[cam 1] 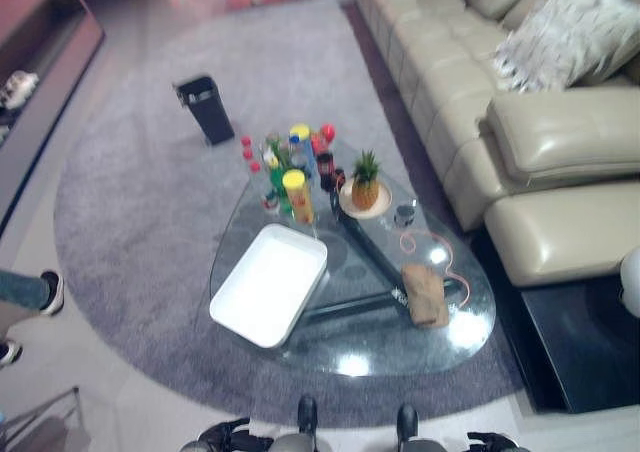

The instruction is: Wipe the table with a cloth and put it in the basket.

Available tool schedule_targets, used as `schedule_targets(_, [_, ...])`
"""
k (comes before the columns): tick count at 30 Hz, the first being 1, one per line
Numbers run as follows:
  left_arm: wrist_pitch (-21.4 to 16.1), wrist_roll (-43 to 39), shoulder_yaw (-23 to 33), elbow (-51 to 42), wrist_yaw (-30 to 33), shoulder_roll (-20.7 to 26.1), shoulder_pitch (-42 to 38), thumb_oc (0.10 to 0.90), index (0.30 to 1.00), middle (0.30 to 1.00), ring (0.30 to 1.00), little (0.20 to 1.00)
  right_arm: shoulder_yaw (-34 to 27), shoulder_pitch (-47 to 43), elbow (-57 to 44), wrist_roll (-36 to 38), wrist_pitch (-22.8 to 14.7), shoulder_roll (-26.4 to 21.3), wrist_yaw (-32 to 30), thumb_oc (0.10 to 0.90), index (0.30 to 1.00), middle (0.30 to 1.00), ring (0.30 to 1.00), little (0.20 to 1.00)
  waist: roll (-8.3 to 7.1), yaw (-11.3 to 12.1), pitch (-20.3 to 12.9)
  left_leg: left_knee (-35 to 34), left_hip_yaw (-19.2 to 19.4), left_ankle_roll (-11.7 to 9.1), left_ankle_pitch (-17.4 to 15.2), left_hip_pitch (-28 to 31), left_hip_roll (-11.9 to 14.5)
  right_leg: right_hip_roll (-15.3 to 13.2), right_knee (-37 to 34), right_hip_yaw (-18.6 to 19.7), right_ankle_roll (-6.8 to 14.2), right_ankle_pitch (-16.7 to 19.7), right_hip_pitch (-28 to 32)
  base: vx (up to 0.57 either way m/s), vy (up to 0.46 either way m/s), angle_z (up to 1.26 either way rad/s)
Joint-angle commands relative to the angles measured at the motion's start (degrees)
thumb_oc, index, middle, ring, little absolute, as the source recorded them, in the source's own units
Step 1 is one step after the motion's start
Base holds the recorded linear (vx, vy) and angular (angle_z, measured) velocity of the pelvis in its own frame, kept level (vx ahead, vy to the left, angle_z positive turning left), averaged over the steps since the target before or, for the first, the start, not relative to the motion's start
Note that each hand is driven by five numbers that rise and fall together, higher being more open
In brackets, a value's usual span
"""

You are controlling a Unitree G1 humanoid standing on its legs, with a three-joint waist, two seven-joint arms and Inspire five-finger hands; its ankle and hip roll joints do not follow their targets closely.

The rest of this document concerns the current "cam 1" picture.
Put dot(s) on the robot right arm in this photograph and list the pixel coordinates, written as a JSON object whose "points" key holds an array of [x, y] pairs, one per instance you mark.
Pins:
{"points": [[492, 443]]}

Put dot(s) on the white rectangular basket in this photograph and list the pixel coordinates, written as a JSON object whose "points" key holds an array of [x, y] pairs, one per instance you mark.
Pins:
{"points": [[270, 282]]}

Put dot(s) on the brown cloth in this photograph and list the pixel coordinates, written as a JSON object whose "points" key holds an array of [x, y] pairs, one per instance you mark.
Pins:
{"points": [[425, 297]]}

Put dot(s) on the yellow chips can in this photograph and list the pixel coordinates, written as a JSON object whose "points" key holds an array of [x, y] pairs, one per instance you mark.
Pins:
{"points": [[299, 197]]}

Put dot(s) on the dark soda can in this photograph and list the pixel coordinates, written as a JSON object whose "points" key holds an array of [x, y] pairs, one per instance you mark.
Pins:
{"points": [[327, 172]]}

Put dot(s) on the green bottle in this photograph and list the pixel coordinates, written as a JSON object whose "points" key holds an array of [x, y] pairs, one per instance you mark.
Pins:
{"points": [[278, 187]]}

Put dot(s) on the pineapple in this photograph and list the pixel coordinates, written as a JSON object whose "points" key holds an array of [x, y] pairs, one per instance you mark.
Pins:
{"points": [[365, 189]]}

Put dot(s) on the round cream plate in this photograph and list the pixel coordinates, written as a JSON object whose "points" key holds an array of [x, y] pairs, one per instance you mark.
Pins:
{"points": [[382, 204]]}

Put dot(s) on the blue can with yellow lid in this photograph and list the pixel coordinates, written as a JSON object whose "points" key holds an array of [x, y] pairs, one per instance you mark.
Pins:
{"points": [[301, 144]]}

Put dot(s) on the bottle with red lid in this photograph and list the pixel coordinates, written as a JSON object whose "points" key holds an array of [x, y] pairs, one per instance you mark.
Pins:
{"points": [[324, 139]]}

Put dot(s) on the clear bottle with red cap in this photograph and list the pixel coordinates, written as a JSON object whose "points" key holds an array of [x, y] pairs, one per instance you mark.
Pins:
{"points": [[248, 156], [245, 144], [255, 169]]}

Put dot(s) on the small black jar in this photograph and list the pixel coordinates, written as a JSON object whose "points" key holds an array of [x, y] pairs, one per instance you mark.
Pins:
{"points": [[404, 216]]}

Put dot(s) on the black trash bin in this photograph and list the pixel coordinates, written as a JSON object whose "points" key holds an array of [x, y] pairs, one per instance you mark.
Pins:
{"points": [[207, 109]]}

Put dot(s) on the grey shaggy rug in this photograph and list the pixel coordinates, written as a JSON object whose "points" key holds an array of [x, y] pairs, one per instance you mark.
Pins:
{"points": [[150, 222]]}

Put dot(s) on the beige leather sofa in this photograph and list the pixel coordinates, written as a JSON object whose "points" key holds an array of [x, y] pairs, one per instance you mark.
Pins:
{"points": [[450, 72]]}

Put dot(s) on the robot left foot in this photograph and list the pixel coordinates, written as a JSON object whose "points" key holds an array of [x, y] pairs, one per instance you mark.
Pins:
{"points": [[307, 414]]}

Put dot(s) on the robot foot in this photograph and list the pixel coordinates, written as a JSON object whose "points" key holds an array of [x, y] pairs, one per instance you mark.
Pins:
{"points": [[307, 414], [407, 422]]}

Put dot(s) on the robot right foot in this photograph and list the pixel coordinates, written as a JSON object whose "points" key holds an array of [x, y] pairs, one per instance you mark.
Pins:
{"points": [[407, 422]]}

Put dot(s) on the robot left leg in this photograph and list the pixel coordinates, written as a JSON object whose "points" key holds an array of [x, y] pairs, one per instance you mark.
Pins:
{"points": [[292, 443]]}

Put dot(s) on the robot leg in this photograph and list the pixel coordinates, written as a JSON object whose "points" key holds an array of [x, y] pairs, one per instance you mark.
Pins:
{"points": [[420, 446], [292, 443]]}

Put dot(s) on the robot right leg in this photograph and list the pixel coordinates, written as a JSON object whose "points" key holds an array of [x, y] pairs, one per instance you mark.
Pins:
{"points": [[420, 446]]}

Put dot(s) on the black side table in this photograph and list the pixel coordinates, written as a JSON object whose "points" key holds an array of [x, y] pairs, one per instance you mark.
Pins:
{"points": [[575, 352]]}

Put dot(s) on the person's leg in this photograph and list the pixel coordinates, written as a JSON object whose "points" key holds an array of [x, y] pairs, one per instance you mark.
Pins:
{"points": [[30, 289]]}

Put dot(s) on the white furry cushion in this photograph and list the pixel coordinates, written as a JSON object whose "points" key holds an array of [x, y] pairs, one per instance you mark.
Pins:
{"points": [[565, 37]]}

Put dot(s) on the white round object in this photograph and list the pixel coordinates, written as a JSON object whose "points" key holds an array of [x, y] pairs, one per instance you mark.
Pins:
{"points": [[631, 282]]}

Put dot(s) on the pale seashell ornament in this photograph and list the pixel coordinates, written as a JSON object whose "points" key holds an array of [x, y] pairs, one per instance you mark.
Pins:
{"points": [[20, 88]]}

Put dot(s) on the metal rack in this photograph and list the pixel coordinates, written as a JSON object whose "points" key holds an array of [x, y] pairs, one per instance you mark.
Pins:
{"points": [[60, 412]]}

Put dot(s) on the dark wooden cabinet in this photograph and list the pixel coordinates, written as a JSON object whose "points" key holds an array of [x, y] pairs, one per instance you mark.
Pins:
{"points": [[35, 32]]}

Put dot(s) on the person's foot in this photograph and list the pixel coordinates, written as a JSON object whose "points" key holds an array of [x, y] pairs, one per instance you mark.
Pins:
{"points": [[9, 353]]}

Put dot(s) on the black table frame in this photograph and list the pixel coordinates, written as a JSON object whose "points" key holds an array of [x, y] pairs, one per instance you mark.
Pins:
{"points": [[370, 252]]}

